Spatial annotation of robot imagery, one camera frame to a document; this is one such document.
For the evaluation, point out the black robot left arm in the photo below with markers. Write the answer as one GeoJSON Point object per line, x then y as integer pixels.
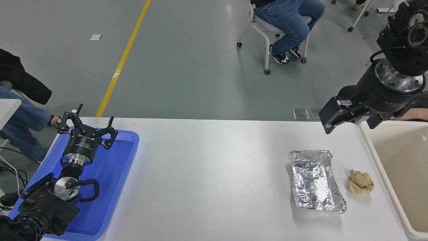
{"type": "Point", "coordinates": [43, 207]}

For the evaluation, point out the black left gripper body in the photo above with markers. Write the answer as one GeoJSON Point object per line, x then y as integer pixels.
{"type": "Point", "coordinates": [83, 144]}

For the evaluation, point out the white wheeled chair legs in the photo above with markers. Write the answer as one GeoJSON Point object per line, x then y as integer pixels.
{"type": "Point", "coordinates": [357, 18]}

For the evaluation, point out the grey seat wheeled chair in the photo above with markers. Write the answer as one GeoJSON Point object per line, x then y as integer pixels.
{"type": "Point", "coordinates": [267, 43]}

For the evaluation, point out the person's hand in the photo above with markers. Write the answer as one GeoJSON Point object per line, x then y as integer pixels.
{"type": "Point", "coordinates": [413, 115]}

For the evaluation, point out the large pale bin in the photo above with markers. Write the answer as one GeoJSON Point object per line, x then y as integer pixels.
{"type": "Point", "coordinates": [401, 160]}

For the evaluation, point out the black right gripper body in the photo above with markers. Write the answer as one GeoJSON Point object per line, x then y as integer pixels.
{"type": "Point", "coordinates": [381, 97]}

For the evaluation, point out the blue plastic tray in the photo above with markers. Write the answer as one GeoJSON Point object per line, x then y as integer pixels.
{"type": "Point", "coordinates": [113, 174]}

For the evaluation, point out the metal floor outlet cover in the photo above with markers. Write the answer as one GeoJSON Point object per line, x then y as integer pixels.
{"type": "Point", "coordinates": [301, 113]}
{"type": "Point", "coordinates": [315, 113]}

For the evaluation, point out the crumpled tan paper ball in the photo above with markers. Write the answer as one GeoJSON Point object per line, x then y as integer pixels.
{"type": "Point", "coordinates": [360, 182]}

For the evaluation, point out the white side table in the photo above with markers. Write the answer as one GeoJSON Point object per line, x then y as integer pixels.
{"type": "Point", "coordinates": [8, 108]}

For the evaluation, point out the rectangular foil tray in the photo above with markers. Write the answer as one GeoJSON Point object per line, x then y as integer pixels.
{"type": "Point", "coordinates": [314, 184]}

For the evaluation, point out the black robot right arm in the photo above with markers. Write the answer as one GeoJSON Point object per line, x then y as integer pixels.
{"type": "Point", "coordinates": [401, 33]}

